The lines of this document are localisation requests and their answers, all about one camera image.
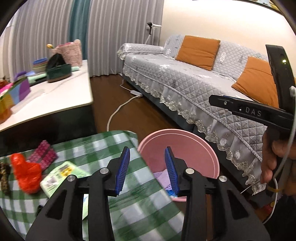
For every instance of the black hat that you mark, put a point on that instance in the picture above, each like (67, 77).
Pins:
(55, 61)

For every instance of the pink paper sheet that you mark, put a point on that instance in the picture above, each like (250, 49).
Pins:
(5, 89)

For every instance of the person's right hand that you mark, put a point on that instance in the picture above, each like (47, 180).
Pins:
(269, 162)

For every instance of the grey quilted sofa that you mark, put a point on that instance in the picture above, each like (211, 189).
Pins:
(185, 76)

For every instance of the yellow flower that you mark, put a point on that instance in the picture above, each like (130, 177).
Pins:
(49, 45)

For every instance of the orange cushion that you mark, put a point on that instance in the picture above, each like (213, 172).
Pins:
(198, 52)
(254, 81)

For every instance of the grey curtain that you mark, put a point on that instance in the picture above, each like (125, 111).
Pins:
(39, 27)
(122, 34)

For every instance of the light green labelled packet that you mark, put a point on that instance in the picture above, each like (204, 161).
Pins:
(69, 170)

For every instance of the stack of coloured bowls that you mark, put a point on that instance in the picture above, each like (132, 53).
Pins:
(39, 64)

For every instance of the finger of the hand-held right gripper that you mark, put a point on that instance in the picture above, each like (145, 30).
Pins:
(222, 102)

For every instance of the white floor lamp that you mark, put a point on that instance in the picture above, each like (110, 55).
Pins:
(150, 25)

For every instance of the pink knitted pouch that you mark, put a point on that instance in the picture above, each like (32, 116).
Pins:
(44, 154)

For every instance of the dark green round tin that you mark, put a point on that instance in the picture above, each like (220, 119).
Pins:
(59, 73)

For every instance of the colourful tin box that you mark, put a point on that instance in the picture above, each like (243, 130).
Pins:
(20, 90)

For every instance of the orange-red plastic bag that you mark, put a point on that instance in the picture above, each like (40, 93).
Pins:
(25, 173)

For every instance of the pale green plastic bag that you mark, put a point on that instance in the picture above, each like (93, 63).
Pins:
(85, 206)

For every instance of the teal curtain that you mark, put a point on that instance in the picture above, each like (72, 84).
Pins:
(79, 20)

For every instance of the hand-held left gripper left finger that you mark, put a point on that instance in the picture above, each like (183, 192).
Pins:
(121, 173)

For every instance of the green checked tablecloth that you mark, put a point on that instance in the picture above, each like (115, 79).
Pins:
(143, 208)

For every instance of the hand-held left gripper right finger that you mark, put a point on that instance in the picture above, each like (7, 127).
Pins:
(172, 173)

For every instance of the leopard print scrunchie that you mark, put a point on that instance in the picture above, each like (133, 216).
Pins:
(4, 180)

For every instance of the pink fabric basket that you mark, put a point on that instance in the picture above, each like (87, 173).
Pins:
(71, 54)

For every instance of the pink basin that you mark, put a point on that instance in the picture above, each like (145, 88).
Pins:
(185, 143)

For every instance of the white top coffee table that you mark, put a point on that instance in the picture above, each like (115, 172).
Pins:
(57, 97)

